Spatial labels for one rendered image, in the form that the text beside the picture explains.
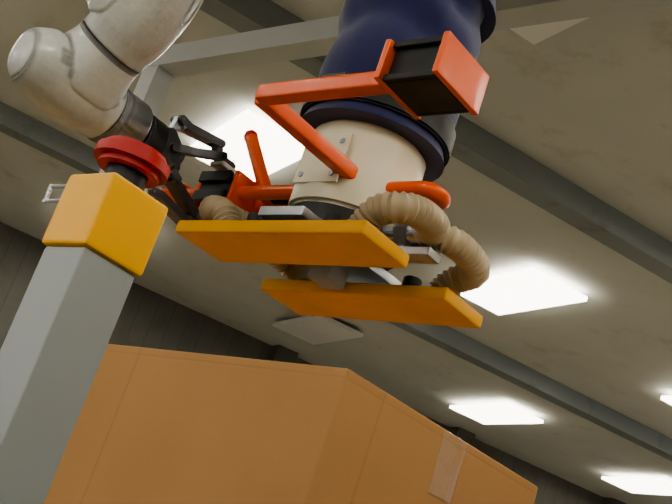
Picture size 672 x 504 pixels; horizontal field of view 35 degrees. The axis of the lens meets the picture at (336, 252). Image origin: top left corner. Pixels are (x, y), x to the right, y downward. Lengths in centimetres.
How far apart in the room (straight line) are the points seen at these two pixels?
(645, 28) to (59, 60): 460
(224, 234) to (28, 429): 61
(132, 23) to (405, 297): 51
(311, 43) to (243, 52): 44
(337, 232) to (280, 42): 384
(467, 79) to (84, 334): 49
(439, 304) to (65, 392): 65
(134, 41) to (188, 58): 412
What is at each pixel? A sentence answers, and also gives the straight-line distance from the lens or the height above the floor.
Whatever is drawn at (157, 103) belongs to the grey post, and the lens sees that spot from 572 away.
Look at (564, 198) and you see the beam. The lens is 741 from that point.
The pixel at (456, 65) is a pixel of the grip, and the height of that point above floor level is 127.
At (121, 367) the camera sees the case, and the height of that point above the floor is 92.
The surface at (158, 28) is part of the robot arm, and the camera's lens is 147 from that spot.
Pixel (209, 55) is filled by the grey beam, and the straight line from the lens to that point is 546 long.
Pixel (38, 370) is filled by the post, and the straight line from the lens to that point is 91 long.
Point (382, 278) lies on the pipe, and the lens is 152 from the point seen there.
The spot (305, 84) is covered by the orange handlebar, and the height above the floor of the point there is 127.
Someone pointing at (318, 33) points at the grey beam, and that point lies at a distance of 496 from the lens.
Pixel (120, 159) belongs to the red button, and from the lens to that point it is 97.
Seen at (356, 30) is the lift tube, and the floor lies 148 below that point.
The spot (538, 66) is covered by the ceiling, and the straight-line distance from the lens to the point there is 631.
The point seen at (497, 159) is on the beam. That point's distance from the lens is 711.
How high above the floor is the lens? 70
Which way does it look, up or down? 19 degrees up
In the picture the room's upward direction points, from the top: 19 degrees clockwise
